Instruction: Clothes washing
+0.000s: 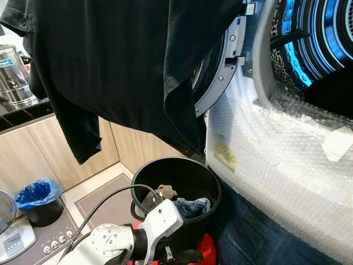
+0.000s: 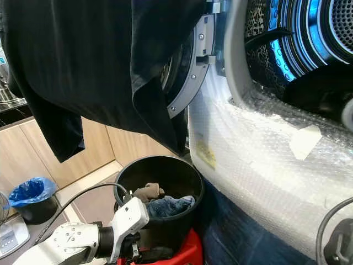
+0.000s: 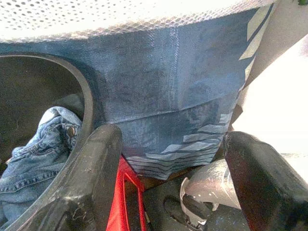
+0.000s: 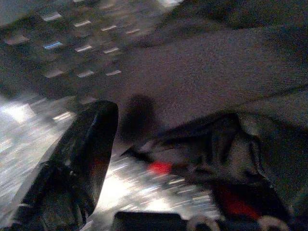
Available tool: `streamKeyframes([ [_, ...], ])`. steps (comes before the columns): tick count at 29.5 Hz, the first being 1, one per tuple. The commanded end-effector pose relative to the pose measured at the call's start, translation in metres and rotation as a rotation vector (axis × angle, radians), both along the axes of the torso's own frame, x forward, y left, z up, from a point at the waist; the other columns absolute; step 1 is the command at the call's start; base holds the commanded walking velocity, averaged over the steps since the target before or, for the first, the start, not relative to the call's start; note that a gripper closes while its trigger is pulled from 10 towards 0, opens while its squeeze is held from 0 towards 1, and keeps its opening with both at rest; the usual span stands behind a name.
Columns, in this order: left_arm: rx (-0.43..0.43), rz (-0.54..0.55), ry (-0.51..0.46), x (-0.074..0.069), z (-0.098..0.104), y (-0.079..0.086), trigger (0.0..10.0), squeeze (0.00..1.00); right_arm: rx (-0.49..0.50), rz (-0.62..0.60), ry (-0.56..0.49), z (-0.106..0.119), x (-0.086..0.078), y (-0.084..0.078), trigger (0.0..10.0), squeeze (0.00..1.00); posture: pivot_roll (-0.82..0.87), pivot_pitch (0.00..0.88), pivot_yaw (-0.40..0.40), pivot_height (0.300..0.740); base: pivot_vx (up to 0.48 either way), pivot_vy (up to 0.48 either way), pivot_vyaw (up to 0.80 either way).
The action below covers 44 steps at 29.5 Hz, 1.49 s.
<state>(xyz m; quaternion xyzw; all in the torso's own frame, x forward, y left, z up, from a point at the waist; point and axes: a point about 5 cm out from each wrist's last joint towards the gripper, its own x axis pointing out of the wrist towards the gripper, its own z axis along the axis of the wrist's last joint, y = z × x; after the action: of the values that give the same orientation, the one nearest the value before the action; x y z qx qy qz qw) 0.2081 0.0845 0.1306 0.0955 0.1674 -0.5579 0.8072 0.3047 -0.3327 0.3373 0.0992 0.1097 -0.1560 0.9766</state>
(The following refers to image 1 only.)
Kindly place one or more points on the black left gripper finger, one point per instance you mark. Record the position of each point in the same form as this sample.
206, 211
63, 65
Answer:
187, 257

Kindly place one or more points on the light wood cabinet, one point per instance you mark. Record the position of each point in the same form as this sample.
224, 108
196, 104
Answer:
33, 157

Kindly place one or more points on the grey power strip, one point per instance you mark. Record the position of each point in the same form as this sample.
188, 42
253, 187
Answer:
55, 243

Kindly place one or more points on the bubble-wrapped white washing machine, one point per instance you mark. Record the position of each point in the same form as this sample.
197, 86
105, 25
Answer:
276, 182

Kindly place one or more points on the red plastic stool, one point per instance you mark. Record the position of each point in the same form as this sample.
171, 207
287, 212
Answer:
208, 251

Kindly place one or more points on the black hanging garment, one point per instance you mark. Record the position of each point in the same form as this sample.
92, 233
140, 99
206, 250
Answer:
110, 55

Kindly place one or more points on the grey-brown floor mat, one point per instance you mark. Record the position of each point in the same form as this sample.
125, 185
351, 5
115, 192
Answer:
107, 201

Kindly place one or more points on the black bin with blue bag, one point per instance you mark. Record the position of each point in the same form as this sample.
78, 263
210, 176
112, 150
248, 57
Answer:
38, 201

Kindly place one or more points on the brown crumpled cloth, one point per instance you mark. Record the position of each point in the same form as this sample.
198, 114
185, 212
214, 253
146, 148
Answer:
165, 192

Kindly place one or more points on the black plastic bucket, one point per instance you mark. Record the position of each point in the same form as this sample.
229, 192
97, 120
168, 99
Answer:
190, 176

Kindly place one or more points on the black crumpled cloth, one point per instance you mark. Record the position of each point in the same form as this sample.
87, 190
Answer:
333, 91

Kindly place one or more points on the yellow washer label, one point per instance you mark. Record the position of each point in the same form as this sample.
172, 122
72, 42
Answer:
225, 156

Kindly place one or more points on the stainless steel urn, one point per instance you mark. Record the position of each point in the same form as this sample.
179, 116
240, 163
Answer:
14, 77

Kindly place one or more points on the white flat device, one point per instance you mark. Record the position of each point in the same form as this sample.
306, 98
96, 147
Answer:
15, 240

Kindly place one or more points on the black counter top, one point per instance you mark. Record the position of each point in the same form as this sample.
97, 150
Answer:
22, 113

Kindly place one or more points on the beige tape piece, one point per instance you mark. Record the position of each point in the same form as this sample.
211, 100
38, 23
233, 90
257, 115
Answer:
337, 144

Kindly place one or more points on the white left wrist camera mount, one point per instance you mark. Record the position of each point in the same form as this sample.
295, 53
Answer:
162, 221

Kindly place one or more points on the grey round washer door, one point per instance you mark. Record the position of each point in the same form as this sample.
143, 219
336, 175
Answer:
223, 77

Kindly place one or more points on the blue denim jeans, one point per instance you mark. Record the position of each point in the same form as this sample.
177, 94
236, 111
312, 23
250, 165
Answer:
193, 207

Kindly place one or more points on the steel washer drum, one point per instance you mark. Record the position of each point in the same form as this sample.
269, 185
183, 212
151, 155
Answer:
314, 33

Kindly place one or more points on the dark blue wrap sheet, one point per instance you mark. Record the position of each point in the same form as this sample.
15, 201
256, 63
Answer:
259, 232

